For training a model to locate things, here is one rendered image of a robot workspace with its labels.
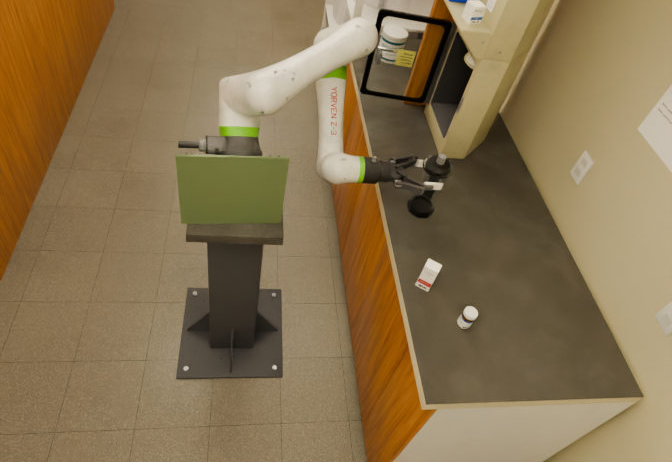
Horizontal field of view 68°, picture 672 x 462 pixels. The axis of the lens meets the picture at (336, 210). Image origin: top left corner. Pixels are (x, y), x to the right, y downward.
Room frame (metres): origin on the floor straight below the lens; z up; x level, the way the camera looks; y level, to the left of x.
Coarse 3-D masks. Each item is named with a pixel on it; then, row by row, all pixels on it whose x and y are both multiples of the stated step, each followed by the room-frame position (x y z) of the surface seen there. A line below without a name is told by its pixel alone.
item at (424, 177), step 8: (424, 160) 1.36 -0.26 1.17; (448, 160) 1.40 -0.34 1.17; (424, 176) 1.33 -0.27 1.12; (432, 176) 1.30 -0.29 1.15; (440, 176) 1.30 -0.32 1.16; (424, 192) 1.31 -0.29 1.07; (432, 192) 1.31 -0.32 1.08; (440, 192) 1.33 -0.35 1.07; (416, 200) 1.32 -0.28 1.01; (424, 200) 1.31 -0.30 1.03; (432, 200) 1.31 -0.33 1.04; (416, 208) 1.31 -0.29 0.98; (424, 208) 1.31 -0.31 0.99; (432, 208) 1.33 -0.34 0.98
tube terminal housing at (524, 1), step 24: (480, 0) 1.87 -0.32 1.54; (504, 0) 1.71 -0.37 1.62; (528, 0) 1.71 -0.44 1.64; (552, 0) 1.87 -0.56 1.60; (504, 24) 1.70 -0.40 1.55; (528, 24) 1.72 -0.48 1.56; (504, 48) 1.71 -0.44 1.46; (528, 48) 1.87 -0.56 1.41; (480, 72) 1.70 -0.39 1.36; (504, 72) 1.72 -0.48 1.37; (480, 96) 1.71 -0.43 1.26; (504, 96) 1.87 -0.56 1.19; (432, 120) 1.88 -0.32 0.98; (456, 120) 1.69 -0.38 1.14; (480, 120) 1.72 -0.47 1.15; (456, 144) 1.70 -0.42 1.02
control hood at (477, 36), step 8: (448, 0) 1.87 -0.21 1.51; (448, 8) 1.83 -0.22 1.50; (456, 8) 1.82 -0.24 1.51; (456, 16) 1.76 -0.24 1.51; (456, 24) 1.72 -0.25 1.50; (464, 24) 1.71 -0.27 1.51; (472, 24) 1.72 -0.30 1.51; (480, 24) 1.74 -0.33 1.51; (464, 32) 1.66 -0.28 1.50; (472, 32) 1.67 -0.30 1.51; (480, 32) 1.68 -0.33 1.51; (488, 32) 1.69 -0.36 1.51; (472, 40) 1.67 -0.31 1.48; (480, 40) 1.68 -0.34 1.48; (488, 40) 1.69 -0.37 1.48; (472, 48) 1.68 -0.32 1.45; (480, 48) 1.68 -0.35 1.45; (480, 56) 1.69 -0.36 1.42
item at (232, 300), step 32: (224, 256) 1.06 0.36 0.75; (256, 256) 1.09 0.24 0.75; (192, 288) 1.33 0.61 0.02; (224, 288) 1.06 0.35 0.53; (256, 288) 1.09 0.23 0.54; (192, 320) 1.16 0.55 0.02; (224, 320) 1.06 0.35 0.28; (256, 320) 1.19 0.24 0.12; (192, 352) 1.01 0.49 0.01; (224, 352) 1.04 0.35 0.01; (256, 352) 1.08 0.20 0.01
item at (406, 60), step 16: (384, 32) 1.94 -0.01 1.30; (400, 32) 1.95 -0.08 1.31; (416, 32) 1.96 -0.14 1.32; (432, 32) 1.97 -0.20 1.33; (384, 48) 1.95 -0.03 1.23; (400, 48) 1.96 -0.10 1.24; (416, 48) 1.97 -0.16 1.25; (432, 48) 1.98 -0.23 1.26; (384, 64) 1.95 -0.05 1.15; (400, 64) 1.96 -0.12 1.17; (416, 64) 1.97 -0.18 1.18; (432, 64) 1.98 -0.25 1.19; (368, 80) 1.94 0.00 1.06; (384, 80) 1.95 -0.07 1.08; (400, 80) 1.96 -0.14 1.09; (416, 80) 1.97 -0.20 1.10; (416, 96) 1.98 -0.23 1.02
